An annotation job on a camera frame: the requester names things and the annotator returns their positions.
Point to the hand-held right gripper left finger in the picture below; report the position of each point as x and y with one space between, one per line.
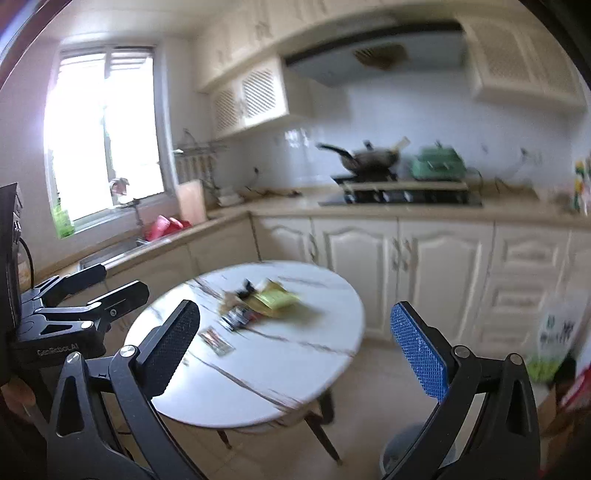
173 344

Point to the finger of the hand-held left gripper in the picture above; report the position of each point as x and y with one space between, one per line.
120 300
74 281

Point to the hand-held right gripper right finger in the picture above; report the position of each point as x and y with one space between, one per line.
418 350

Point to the grey waste bin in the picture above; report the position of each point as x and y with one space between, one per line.
401 452

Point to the silver snack wrapper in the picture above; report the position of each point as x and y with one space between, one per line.
216 340

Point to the stainless steel sink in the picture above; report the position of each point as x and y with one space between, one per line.
113 254

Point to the green dish soap bottle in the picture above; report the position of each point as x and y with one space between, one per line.
63 221

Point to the dark snack packet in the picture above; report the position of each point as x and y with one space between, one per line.
240 317

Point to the cream lower kitchen cabinets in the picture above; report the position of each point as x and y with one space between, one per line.
438 272

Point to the cream kitchen cabinets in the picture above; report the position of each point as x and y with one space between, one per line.
258 32
438 272

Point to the red plastic dish rack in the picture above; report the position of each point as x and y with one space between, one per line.
166 226

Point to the yellow green snack wrapper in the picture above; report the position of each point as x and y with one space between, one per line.
272 300

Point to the round white marble table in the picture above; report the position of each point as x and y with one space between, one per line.
286 360

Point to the wooden cutting board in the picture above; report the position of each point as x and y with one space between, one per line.
191 203

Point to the white bag with green print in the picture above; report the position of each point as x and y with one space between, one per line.
554 337

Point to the stack of white bowls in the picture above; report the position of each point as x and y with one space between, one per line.
231 197

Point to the cardboard box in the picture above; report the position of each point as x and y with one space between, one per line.
556 410

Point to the sliding glass window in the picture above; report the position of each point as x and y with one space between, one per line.
101 129

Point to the black gas stove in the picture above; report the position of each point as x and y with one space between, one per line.
406 196

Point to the green electric cooking pot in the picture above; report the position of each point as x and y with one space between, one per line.
438 166

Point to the black wok with lid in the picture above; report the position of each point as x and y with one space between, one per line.
369 159

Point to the group of condiment bottles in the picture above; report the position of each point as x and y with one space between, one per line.
582 184

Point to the cream lattice door cabinet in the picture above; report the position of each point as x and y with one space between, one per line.
251 99
521 60

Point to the black range hood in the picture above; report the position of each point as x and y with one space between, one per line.
369 55

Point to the cream upper kitchen cabinets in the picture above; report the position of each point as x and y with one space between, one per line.
258 32

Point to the wall utensil rack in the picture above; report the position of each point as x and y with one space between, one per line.
198 157

